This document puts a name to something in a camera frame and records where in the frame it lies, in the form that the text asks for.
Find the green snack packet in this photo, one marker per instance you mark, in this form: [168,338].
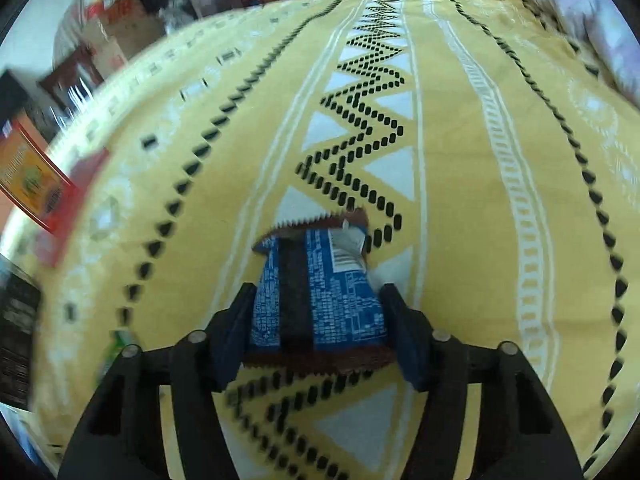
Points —
[112,347]

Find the dark wooden shelf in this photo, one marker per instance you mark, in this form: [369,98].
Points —
[70,85]

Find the flat red box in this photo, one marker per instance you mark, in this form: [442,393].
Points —
[82,180]

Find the blue snack packet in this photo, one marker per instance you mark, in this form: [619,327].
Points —
[325,300]

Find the black monitor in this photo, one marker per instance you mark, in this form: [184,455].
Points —
[10,95]

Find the white pillow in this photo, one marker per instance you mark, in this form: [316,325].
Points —
[590,15]

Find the black shaver box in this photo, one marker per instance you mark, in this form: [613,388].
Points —
[15,335]

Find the cardboard boxes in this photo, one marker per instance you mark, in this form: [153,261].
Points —
[125,35]

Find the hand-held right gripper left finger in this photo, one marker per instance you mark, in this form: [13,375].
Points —
[235,330]

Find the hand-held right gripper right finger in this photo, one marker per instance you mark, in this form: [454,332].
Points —
[407,345]

